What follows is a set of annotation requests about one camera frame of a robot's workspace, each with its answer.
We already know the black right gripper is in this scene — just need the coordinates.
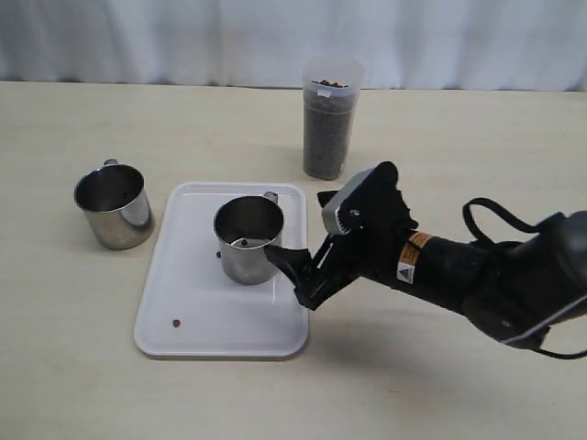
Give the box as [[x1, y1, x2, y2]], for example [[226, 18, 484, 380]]
[[264, 229, 440, 311]]

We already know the steel mug with kibble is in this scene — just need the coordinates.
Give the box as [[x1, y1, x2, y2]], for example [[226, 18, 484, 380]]
[[213, 192, 285, 285]]

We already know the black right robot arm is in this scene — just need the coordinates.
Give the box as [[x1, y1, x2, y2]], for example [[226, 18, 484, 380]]
[[265, 212, 586, 351]]

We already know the clear plastic tall container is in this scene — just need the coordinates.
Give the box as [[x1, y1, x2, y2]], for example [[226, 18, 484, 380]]
[[303, 54, 364, 181]]

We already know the white plastic tray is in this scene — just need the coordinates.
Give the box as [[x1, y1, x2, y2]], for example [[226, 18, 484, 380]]
[[134, 181, 309, 358]]

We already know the white curtain backdrop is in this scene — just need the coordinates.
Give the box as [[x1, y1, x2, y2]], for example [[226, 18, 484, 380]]
[[1, 1, 586, 91]]

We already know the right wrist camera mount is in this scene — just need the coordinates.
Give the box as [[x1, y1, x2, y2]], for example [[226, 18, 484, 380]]
[[316, 161, 418, 237]]

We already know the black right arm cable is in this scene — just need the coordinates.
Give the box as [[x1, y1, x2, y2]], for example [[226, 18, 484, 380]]
[[460, 196, 587, 361]]

